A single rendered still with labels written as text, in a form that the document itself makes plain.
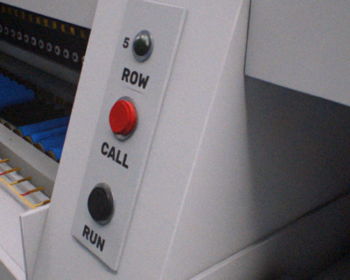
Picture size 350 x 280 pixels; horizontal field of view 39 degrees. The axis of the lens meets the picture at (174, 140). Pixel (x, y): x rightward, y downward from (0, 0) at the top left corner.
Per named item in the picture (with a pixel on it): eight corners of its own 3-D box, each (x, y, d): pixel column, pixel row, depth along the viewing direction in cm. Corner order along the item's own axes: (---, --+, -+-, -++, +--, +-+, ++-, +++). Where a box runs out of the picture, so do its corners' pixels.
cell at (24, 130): (83, 133, 50) (23, 149, 46) (74, 128, 51) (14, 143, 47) (83, 116, 49) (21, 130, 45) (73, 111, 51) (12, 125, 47)
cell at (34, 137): (94, 140, 49) (33, 156, 45) (84, 134, 50) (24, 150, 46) (94, 122, 48) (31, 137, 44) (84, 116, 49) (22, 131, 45)
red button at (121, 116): (123, 139, 22) (132, 105, 22) (104, 128, 24) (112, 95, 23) (140, 140, 23) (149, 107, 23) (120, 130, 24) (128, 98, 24)
